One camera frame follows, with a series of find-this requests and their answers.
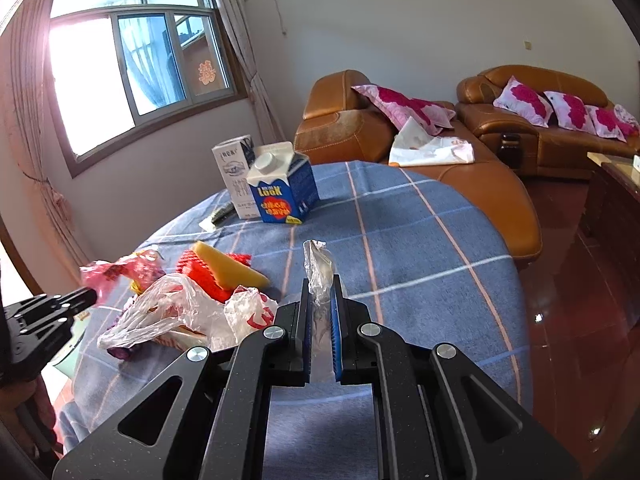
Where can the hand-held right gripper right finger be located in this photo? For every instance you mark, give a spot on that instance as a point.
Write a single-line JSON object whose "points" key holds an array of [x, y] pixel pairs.
{"points": [[336, 330]]}

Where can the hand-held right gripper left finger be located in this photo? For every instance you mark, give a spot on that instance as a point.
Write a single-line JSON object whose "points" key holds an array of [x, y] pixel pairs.
{"points": [[295, 340]]}

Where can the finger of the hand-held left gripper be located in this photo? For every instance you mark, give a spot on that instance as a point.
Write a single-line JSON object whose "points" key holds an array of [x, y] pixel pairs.
{"points": [[60, 305]]}

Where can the clear plastic wrapper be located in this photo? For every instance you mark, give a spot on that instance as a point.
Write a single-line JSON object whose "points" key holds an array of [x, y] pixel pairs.
{"points": [[320, 270]]}

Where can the red plastic bag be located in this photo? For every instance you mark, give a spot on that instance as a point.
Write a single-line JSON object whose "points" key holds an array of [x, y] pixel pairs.
{"points": [[120, 270]]}

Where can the yellow sponge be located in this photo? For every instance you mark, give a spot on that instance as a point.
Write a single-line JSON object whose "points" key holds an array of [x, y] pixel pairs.
{"points": [[225, 262]]}

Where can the red foam net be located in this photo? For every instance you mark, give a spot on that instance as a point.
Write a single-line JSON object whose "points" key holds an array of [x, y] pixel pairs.
{"points": [[197, 272]]}

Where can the white red-printed plastic bag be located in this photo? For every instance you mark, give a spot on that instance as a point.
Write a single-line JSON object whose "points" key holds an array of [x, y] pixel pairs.
{"points": [[247, 310]]}

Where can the purple wrapper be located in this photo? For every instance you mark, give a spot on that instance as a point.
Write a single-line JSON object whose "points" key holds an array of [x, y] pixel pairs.
{"points": [[120, 352]]}

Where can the yellow crumpled wrapper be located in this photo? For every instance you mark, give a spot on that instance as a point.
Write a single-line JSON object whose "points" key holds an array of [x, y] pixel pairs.
{"points": [[136, 287]]}

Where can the clear plastic bag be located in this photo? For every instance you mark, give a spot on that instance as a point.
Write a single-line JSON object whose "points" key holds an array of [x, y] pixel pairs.
{"points": [[155, 305]]}

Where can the blue plaid tablecloth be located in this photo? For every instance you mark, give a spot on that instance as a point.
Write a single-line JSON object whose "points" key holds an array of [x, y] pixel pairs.
{"points": [[425, 260]]}

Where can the white paper wrapper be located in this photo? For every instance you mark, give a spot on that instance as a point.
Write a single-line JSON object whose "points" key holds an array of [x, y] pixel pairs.
{"points": [[175, 337]]}

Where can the blue drink carton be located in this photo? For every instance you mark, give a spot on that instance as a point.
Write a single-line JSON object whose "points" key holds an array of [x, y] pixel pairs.
{"points": [[275, 200]]}

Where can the long pink curtain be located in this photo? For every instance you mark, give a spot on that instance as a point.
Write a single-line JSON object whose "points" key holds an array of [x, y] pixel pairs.
{"points": [[30, 135]]}

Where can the white milk carton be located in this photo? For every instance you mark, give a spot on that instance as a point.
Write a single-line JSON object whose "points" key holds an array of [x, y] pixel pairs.
{"points": [[232, 175]]}

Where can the orange leather chaise sofa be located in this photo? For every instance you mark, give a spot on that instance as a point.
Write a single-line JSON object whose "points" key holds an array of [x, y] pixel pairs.
{"points": [[350, 135]]}

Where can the white cloth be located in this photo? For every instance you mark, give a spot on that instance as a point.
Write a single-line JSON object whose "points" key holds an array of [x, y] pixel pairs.
{"points": [[430, 150]]}

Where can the large pink floral pillow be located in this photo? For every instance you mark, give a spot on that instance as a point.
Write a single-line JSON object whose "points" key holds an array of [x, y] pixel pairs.
{"points": [[400, 105]]}

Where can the sliding glass window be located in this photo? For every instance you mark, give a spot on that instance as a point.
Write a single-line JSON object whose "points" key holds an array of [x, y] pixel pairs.
{"points": [[150, 60]]}

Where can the red window sticker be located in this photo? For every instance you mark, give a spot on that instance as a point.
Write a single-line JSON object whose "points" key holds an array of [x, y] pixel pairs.
{"points": [[206, 73]]}

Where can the tied beige curtain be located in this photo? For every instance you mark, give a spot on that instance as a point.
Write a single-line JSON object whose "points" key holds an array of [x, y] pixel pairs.
{"points": [[250, 60]]}

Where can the dark wooden table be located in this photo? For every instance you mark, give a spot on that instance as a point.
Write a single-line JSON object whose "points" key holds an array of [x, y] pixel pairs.
{"points": [[610, 200]]}

